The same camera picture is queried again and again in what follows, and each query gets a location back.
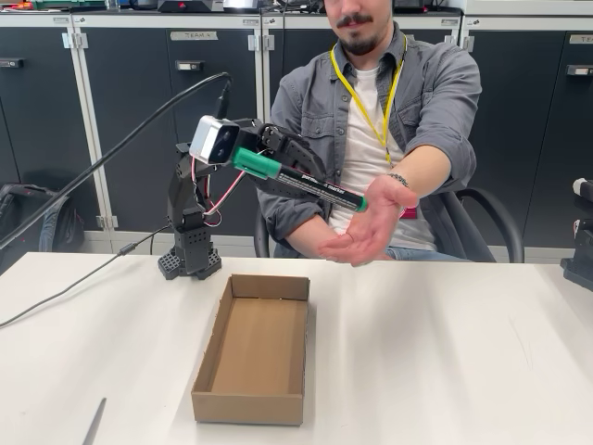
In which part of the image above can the green box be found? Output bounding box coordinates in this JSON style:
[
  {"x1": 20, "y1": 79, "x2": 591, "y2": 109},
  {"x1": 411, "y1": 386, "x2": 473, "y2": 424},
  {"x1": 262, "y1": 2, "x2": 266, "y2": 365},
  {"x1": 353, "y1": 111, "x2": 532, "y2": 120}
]
[{"x1": 34, "y1": 0, "x2": 107, "y2": 11}]

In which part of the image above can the yellow lanyard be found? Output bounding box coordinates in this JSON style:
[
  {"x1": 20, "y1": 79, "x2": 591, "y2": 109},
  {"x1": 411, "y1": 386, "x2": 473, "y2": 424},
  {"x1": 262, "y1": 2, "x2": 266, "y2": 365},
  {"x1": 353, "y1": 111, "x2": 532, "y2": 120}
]
[{"x1": 329, "y1": 34, "x2": 409, "y2": 164}]

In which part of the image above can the man's left hand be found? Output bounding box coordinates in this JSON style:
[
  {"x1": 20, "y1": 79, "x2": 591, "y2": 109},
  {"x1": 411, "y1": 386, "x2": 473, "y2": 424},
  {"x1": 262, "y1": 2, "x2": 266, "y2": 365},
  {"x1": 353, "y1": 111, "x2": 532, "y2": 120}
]
[{"x1": 317, "y1": 175, "x2": 420, "y2": 269}]

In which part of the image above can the man's left forearm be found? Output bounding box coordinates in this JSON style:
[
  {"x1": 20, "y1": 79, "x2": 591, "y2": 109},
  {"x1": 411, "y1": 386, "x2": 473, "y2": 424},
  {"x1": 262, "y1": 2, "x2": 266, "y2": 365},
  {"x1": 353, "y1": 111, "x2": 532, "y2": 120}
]
[{"x1": 393, "y1": 138, "x2": 477, "y2": 208}]

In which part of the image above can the open brown cardboard box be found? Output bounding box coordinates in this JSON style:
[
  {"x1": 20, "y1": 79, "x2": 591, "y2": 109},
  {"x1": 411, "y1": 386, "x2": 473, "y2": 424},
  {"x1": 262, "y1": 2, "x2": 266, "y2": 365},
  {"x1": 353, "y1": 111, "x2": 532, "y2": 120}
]
[{"x1": 191, "y1": 273, "x2": 310, "y2": 426}]

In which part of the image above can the black backpack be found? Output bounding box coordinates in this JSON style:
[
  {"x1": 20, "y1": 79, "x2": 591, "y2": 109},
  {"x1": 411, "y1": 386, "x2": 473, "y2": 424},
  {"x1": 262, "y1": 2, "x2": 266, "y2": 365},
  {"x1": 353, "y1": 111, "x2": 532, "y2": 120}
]
[{"x1": 0, "y1": 183, "x2": 87, "y2": 274}]

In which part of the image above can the man's right forearm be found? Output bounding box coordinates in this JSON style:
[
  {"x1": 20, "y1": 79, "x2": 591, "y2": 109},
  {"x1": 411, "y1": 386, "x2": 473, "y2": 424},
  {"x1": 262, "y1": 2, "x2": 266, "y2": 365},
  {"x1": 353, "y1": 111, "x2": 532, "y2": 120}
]
[{"x1": 283, "y1": 217, "x2": 347, "y2": 259}]

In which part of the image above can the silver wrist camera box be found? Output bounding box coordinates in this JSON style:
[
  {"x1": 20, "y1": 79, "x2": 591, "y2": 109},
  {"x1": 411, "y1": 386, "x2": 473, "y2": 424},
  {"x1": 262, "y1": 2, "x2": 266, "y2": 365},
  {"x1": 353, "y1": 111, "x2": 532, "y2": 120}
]
[{"x1": 188, "y1": 114, "x2": 241, "y2": 167}]

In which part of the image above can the thick black camera cable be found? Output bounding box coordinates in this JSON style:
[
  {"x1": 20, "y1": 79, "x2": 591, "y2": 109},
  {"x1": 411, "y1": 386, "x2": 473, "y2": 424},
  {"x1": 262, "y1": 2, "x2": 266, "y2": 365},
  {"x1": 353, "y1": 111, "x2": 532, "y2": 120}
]
[{"x1": 0, "y1": 71, "x2": 233, "y2": 251}]

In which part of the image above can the man in grey shirt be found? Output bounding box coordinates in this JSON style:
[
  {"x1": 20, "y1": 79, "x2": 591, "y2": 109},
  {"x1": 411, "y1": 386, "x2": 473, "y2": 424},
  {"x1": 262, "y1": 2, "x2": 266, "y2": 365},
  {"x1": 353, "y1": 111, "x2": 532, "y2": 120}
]
[{"x1": 254, "y1": 0, "x2": 483, "y2": 261}]

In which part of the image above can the thin black USB cable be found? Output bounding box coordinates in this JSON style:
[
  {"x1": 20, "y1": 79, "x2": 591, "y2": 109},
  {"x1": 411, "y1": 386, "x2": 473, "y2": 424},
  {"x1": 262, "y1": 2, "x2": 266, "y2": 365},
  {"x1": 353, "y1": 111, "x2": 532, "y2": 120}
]
[{"x1": 0, "y1": 224, "x2": 173, "y2": 328}]

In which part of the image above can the green-capped black permanent marker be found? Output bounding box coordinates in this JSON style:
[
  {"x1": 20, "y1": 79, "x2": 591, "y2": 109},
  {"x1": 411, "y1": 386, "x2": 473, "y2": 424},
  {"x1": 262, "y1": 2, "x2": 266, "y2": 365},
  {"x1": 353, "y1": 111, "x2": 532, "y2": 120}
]
[{"x1": 230, "y1": 146, "x2": 371, "y2": 213}]

